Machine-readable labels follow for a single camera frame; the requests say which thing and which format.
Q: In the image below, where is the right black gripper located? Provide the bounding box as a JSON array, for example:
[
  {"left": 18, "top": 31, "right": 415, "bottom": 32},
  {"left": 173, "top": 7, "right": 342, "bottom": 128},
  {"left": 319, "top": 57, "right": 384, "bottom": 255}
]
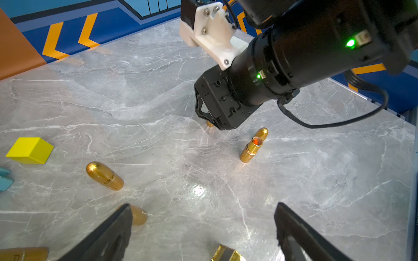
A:
[{"left": 194, "top": 65, "right": 260, "bottom": 131}]

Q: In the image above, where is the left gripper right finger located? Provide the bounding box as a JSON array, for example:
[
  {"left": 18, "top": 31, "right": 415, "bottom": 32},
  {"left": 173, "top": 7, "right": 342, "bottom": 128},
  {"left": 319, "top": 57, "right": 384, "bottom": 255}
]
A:
[{"left": 274, "top": 202, "right": 350, "bottom": 261}]

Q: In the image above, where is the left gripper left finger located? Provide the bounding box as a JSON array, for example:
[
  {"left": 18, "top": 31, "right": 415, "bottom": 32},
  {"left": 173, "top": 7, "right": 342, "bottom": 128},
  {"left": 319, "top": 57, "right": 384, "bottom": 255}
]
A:
[{"left": 60, "top": 204, "right": 133, "bottom": 261}]

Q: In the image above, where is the gold lipstick cap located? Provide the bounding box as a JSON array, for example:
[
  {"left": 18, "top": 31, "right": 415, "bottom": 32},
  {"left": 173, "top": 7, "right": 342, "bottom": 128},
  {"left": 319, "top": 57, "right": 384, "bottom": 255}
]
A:
[{"left": 255, "top": 127, "right": 269, "bottom": 141}]

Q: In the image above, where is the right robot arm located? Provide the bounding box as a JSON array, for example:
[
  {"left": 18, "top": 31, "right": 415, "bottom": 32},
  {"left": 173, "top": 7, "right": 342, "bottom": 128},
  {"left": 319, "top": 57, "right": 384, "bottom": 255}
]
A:
[{"left": 194, "top": 1, "right": 418, "bottom": 130}]

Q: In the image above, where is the square gold black lipstick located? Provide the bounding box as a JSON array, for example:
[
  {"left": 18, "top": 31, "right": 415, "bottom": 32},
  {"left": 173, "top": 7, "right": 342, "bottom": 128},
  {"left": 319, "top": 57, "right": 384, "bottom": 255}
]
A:
[{"left": 211, "top": 244, "right": 247, "bottom": 261}]

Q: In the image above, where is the yellow cube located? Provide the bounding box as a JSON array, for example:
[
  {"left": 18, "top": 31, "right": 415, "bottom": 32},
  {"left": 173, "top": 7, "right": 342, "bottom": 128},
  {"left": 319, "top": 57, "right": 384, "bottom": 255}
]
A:
[{"left": 6, "top": 137, "right": 54, "bottom": 165}]

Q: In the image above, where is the blue owl toy cube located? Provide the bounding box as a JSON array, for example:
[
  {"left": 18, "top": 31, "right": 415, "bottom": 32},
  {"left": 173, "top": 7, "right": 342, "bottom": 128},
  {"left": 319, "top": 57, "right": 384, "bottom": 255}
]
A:
[{"left": 0, "top": 167, "right": 14, "bottom": 191}]

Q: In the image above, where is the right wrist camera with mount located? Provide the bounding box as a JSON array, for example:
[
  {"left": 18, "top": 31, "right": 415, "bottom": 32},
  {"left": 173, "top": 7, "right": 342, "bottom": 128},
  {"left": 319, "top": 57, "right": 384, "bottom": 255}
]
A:
[{"left": 180, "top": 0, "right": 248, "bottom": 71}]

